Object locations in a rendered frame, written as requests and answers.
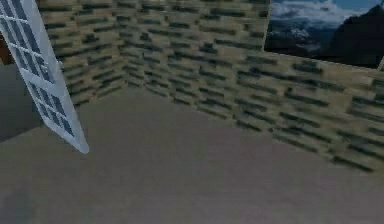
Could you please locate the white glazed room door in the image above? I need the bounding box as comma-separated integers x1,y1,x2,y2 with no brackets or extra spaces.
0,0,90,155

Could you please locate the framed mountain landscape picture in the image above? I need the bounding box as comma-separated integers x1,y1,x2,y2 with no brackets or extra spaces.
263,0,384,70

